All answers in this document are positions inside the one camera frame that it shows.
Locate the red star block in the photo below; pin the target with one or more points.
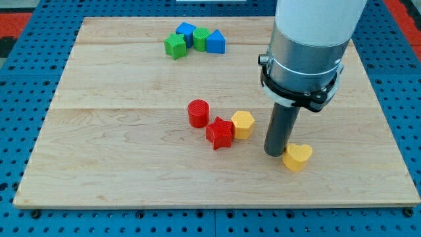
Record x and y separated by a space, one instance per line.
219 133

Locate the red cylinder block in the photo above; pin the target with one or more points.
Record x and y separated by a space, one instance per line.
198 113

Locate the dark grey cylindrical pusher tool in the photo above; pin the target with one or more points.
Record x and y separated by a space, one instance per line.
281 124

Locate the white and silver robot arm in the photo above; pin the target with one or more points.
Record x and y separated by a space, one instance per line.
302 65

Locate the blue cube block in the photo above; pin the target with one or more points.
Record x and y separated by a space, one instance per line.
186 29

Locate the green cylinder block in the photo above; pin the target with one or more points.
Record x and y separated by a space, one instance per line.
200 36

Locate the blue triangle block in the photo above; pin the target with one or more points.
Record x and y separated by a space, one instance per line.
216 43

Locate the green star block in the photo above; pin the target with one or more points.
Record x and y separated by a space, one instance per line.
175 46

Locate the light wooden board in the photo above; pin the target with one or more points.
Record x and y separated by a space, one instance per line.
117 134

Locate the yellow hexagon block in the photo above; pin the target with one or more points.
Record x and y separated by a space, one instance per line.
243 123

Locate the yellow heart block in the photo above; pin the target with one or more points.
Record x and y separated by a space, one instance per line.
295 156

